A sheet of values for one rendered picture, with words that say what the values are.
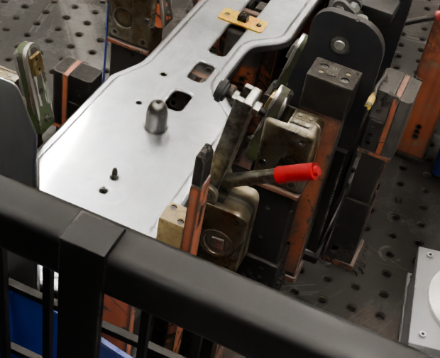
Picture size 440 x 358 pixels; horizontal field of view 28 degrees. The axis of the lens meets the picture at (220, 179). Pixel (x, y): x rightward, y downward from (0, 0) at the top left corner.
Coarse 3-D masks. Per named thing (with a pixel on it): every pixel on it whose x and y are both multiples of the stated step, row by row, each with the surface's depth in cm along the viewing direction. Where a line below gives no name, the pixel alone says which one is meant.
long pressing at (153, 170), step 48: (240, 0) 157; (288, 0) 160; (192, 48) 144; (240, 48) 145; (96, 96) 132; (144, 96) 133; (192, 96) 135; (48, 144) 123; (96, 144) 124; (144, 144) 125; (192, 144) 127; (48, 192) 115; (96, 192) 117; (144, 192) 118
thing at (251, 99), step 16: (224, 80) 102; (224, 96) 103; (240, 96) 102; (256, 96) 102; (240, 112) 101; (256, 112) 102; (224, 128) 104; (240, 128) 103; (224, 144) 105; (240, 144) 108; (224, 160) 107
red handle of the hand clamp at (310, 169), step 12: (276, 168) 106; (288, 168) 105; (300, 168) 104; (312, 168) 104; (228, 180) 110; (240, 180) 109; (252, 180) 108; (264, 180) 108; (276, 180) 106; (288, 180) 106; (300, 180) 105
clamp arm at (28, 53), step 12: (24, 48) 118; (36, 48) 120; (24, 60) 118; (36, 60) 120; (24, 72) 120; (36, 72) 120; (24, 84) 121; (36, 84) 122; (24, 96) 123; (36, 96) 122; (48, 96) 125; (36, 108) 123; (48, 108) 126; (36, 120) 125; (48, 120) 126; (36, 132) 126
